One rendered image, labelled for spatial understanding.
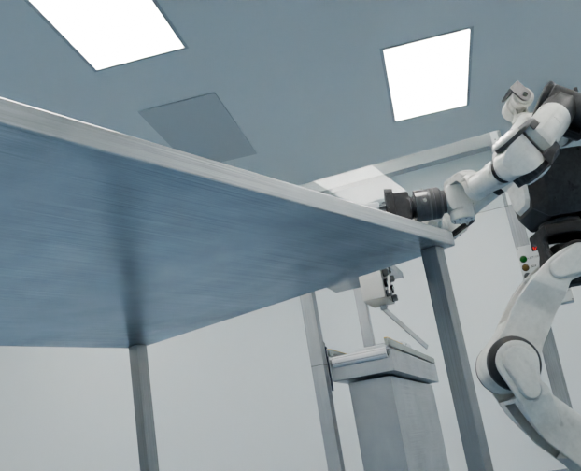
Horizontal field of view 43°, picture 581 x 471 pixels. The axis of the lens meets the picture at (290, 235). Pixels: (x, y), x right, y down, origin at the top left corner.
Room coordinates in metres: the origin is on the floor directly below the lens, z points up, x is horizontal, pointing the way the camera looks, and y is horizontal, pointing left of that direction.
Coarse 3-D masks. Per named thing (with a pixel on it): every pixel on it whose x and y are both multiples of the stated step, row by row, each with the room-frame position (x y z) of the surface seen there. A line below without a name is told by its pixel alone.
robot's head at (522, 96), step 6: (516, 84) 1.99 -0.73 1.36; (510, 90) 2.00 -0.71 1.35; (516, 90) 1.99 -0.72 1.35; (522, 90) 1.99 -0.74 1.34; (528, 90) 2.00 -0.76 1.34; (504, 96) 2.04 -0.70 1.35; (516, 96) 2.00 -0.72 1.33; (522, 96) 1.99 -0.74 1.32; (528, 96) 2.00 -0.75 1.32; (516, 102) 2.01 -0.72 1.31; (522, 102) 2.00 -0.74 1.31; (528, 102) 2.00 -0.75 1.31
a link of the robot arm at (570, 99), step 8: (560, 88) 1.80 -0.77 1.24; (552, 96) 1.79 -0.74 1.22; (560, 96) 1.78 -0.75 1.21; (568, 96) 1.79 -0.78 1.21; (576, 96) 1.79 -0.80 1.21; (544, 104) 1.77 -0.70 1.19; (560, 104) 1.76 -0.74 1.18; (568, 104) 1.77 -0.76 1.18; (576, 104) 1.79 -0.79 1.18; (576, 112) 1.80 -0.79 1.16; (576, 120) 1.81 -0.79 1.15; (576, 128) 1.84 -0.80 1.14
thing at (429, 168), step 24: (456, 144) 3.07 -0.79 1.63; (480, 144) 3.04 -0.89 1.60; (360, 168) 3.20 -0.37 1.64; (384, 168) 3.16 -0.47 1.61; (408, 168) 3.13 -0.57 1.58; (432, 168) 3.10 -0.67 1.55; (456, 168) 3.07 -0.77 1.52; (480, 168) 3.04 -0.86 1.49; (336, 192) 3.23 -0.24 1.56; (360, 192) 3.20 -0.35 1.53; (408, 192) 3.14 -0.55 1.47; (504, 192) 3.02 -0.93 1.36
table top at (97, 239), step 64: (0, 128) 0.74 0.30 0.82; (64, 128) 0.80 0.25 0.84; (0, 192) 0.91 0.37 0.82; (64, 192) 0.95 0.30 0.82; (128, 192) 0.99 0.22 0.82; (192, 192) 1.03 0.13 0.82; (256, 192) 1.08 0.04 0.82; (0, 256) 1.18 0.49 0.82; (64, 256) 1.24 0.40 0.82; (128, 256) 1.30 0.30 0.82; (192, 256) 1.37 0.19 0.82; (256, 256) 1.44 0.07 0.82; (320, 256) 1.53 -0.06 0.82; (384, 256) 1.62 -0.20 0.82; (0, 320) 1.62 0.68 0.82; (64, 320) 1.73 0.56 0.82; (128, 320) 1.84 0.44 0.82; (192, 320) 1.97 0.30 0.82
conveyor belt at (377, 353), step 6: (378, 348) 3.31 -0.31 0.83; (384, 348) 3.30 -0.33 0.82; (348, 354) 3.35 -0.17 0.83; (354, 354) 3.34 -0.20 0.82; (360, 354) 3.33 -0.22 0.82; (366, 354) 3.32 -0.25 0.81; (372, 354) 3.31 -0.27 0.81; (378, 354) 3.30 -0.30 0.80; (384, 354) 3.30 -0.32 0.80; (336, 360) 3.36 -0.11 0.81; (342, 360) 3.35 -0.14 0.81; (348, 360) 3.34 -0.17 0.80; (354, 360) 3.34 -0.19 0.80; (360, 360) 3.33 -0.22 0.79; (366, 360) 3.33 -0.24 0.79; (372, 360) 3.33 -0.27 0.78; (336, 366) 3.37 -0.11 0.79
